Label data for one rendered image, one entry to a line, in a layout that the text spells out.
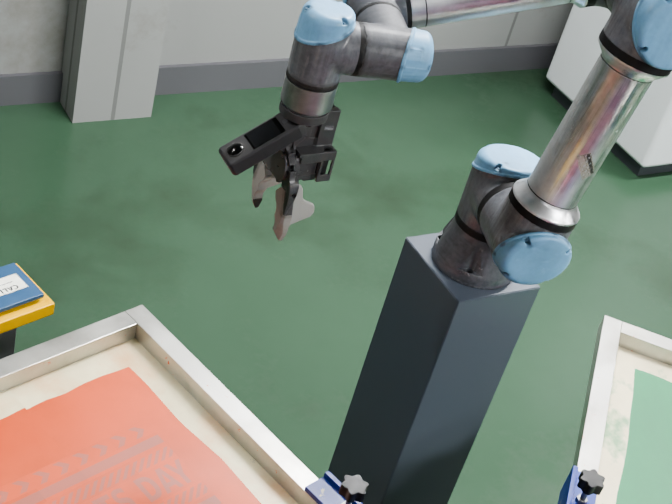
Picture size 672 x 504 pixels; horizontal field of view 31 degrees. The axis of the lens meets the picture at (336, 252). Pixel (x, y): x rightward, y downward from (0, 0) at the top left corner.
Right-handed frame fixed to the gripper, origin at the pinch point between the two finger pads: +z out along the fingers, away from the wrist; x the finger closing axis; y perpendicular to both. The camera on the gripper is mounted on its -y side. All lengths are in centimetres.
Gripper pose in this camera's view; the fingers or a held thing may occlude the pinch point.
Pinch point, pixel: (264, 218)
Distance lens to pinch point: 184.8
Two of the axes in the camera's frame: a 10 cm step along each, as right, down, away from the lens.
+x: -4.6, -6.2, 6.3
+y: 8.6, -1.3, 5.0
